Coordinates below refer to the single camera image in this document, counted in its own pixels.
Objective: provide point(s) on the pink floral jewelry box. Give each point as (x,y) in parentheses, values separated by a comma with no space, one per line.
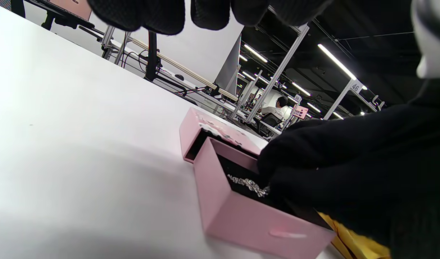
(212,133)

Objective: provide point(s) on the person's right hand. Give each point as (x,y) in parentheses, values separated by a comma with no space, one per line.
(367,172)

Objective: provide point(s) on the grey handheld controller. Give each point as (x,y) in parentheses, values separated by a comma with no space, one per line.
(434,36)

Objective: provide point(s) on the pink box tray black lining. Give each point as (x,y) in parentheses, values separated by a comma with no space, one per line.
(241,219)

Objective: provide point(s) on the pink laptop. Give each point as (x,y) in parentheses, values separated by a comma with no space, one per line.
(72,7)

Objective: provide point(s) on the yellow cloth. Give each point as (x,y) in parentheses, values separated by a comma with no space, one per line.
(356,244)

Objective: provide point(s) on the long ceiling light strip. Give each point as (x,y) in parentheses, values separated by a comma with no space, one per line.
(336,62)

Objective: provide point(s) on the person's left hand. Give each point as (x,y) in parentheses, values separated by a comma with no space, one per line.
(205,10)

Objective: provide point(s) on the white hanging sign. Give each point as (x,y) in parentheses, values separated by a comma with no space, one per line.
(356,86)
(298,98)

